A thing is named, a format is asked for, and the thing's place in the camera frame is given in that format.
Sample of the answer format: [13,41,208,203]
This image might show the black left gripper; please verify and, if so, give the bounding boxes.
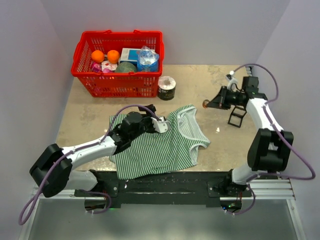
[130,104,158,141]

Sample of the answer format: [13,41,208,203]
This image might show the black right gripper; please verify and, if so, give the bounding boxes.
[206,86,242,111]

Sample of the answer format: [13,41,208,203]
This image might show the green white striped garment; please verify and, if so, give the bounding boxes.
[109,104,211,180]

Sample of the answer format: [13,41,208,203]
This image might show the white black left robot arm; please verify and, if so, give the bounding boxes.
[29,104,166,198]

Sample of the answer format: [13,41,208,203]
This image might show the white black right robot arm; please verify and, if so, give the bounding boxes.
[203,73,294,197]

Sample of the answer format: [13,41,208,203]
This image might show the black wrapped toilet roll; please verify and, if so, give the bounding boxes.
[157,76,176,101]

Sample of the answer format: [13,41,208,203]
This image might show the red plastic shopping basket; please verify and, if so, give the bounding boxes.
[70,30,165,98]

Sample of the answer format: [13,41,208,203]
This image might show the green melon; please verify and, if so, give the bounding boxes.
[114,61,138,73]

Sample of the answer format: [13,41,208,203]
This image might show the blue wrapped tissue pack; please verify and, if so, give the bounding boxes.
[137,46,160,72]

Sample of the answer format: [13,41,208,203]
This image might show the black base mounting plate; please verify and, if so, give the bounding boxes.
[74,170,252,209]

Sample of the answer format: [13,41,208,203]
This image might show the white blue carton box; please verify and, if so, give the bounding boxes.
[118,48,140,66]

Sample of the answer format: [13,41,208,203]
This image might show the pink white snack packet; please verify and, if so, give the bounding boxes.
[91,60,118,74]

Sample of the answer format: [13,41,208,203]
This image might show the right orange fruit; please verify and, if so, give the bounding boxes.
[107,50,121,64]

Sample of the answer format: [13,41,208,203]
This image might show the orange fruit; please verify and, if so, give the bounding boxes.
[91,50,105,64]
[107,50,121,64]

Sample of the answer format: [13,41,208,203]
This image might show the left orange fruit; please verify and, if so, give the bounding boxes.
[91,50,105,64]

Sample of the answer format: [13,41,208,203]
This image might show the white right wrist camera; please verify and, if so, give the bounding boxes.
[225,70,238,91]

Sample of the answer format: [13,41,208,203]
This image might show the small black square frame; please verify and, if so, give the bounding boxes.
[227,105,247,128]

